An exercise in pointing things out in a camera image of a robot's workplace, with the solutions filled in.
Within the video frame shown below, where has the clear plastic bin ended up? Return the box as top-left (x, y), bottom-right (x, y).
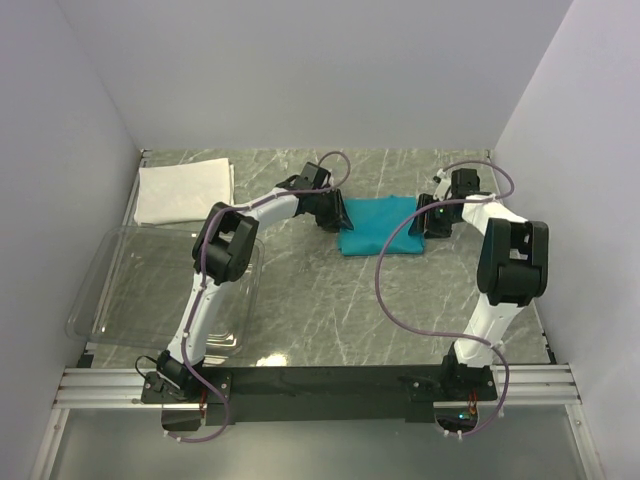
top-left (65, 226), bottom-right (264, 358)

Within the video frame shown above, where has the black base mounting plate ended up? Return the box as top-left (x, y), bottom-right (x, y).
top-left (141, 365), bottom-right (498, 425)

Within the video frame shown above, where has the folded white t shirt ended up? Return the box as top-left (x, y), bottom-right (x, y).
top-left (133, 158), bottom-right (234, 225)

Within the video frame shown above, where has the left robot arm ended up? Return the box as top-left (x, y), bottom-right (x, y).
top-left (156, 161), bottom-right (353, 402)

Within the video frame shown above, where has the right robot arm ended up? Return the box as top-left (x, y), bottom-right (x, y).
top-left (409, 167), bottom-right (549, 399)

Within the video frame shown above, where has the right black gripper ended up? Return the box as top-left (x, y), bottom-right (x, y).
top-left (408, 193), bottom-right (460, 239)

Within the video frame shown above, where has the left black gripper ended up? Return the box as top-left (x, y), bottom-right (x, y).
top-left (311, 189), bottom-right (354, 234)

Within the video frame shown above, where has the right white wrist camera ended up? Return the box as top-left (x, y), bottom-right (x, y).
top-left (433, 169), bottom-right (451, 201)

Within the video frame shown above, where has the teal t shirt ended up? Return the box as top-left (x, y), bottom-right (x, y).
top-left (337, 195), bottom-right (416, 257)

